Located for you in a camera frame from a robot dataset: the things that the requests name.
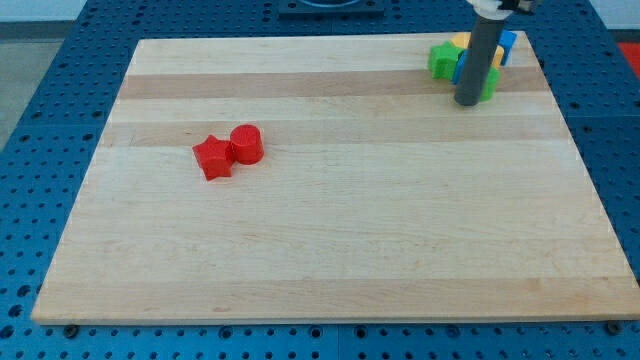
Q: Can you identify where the wooden board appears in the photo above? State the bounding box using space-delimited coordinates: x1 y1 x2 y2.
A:
31 33 639 325

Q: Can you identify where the blue cube block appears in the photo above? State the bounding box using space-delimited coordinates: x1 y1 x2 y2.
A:
498 30 517 66

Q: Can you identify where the red cylinder block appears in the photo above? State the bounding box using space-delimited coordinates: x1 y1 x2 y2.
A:
230 124 264 165

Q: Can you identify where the green cylinder block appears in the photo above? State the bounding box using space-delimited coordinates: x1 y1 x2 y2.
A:
480 67 500 102

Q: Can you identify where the blue block behind rod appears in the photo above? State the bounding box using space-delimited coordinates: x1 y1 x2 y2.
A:
451 50 467 85

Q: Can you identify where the red star block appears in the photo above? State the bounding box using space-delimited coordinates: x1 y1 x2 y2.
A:
192 135 235 181

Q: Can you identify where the green star block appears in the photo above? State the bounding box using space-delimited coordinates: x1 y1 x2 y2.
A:
427 41 464 80

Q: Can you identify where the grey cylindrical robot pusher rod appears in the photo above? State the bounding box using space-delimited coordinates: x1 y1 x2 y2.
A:
454 15 505 106

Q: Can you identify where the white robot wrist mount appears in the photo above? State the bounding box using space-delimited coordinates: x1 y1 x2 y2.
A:
466 0 541 20

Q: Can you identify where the yellow block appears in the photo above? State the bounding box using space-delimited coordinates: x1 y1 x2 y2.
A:
450 32 505 69

